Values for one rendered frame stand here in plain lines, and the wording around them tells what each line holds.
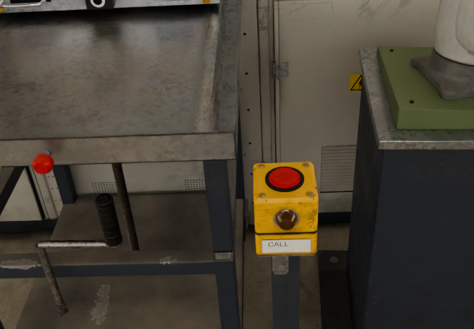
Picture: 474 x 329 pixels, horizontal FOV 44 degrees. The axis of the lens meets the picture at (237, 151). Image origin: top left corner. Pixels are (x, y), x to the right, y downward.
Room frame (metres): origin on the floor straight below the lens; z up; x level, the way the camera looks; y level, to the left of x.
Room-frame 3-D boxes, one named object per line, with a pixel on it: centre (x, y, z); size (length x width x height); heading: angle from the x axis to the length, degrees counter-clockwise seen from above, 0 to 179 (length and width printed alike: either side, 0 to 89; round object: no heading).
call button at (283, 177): (0.58, -0.06, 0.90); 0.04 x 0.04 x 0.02
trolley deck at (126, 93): (1.13, 0.29, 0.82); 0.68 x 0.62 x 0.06; 177
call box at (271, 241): (0.58, -0.06, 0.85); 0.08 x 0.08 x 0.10; 87
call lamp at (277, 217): (0.53, -0.06, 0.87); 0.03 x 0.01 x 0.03; 87
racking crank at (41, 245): (0.77, 0.30, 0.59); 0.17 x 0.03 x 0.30; 85
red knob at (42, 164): (0.77, 0.31, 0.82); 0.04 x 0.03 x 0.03; 177
